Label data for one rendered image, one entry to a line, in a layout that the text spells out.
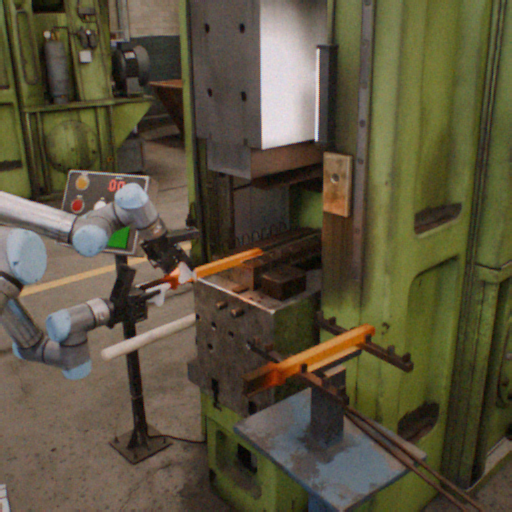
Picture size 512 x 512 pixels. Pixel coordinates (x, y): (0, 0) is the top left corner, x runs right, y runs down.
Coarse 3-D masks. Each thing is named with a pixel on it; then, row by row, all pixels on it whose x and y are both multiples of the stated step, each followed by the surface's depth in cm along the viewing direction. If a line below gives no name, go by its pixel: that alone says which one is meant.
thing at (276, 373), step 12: (348, 336) 147; (360, 336) 149; (372, 336) 152; (312, 348) 142; (324, 348) 142; (336, 348) 144; (288, 360) 138; (300, 360) 138; (312, 360) 140; (252, 372) 131; (264, 372) 131; (276, 372) 134; (288, 372) 135; (252, 384) 130; (264, 384) 133; (276, 384) 134; (252, 396) 130
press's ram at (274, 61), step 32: (192, 0) 176; (224, 0) 167; (256, 0) 158; (288, 0) 164; (320, 0) 172; (192, 32) 180; (224, 32) 170; (256, 32) 161; (288, 32) 167; (320, 32) 175; (224, 64) 174; (256, 64) 164; (288, 64) 170; (224, 96) 177; (256, 96) 168; (288, 96) 173; (224, 128) 181; (256, 128) 171; (288, 128) 176
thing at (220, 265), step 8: (256, 248) 200; (232, 256) 194; (240, 256) 193; (248, 256) 195; (208, 264) 187; (216, 264) 187; (224, 264) 189; (232, 264) 191; (200, 272) 183; (208, 272) 185; (160, 280) 175; (168, 280) 175; (176, 280) 176; (192, 280) 181; (144, 288) 170; (176, 288) 177
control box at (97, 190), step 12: (72, 180) 224; (96, 180) 221; (108, 180) 219; (120, 180) 217; (132, 180) 216; (144, 180) 214; (72, 192) 223; (84, 192) 222; (96, 192) 220; (108, 192) 218; (156, 192) 220; (72, 204) 222; (84, 204) 221; (132, 228) 212; (132, 240) 212; (108, 252) 219; (120, 252) 213; (132, 252) 211; (144, 252) 217
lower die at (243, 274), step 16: (256, 240) 215; (272, 240) 212; (320, 240) 210; (224, 256) 199; (256, 256) 196; (272, 256) 198; (288, 256) 199; (304, 256) 205; (224, 272) 200; (240, 272) 194; (256, 272) 191; (256, 288) 192
